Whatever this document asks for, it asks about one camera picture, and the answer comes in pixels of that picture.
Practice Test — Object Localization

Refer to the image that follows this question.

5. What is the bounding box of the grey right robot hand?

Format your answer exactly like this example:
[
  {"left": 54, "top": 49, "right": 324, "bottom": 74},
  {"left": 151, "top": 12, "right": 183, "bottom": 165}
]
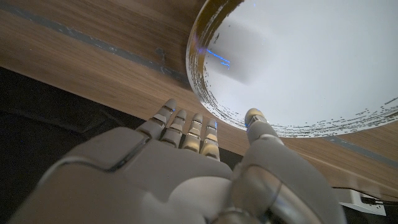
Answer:
[{"left": 6, "top": 98, "right": 348, "bottom": 224}]

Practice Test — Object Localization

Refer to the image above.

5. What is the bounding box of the white power strip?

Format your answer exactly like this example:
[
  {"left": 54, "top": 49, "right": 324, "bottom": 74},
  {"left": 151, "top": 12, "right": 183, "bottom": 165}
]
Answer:
[{"left": 334, "top": 187, "right": 388, "bottom": 217}]

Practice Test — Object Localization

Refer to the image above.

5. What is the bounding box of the round white plastic plate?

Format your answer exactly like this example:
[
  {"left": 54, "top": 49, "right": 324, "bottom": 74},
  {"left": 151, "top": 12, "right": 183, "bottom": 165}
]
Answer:
[{"left": 185, "top": 0, "right": 398, "bottom": 138}]

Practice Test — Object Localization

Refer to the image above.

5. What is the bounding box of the dark power strip cable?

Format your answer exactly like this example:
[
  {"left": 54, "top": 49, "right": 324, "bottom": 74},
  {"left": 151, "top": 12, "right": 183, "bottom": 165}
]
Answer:
[{"left": 360, "top": 196, "right": 398, "bottom": 207}]

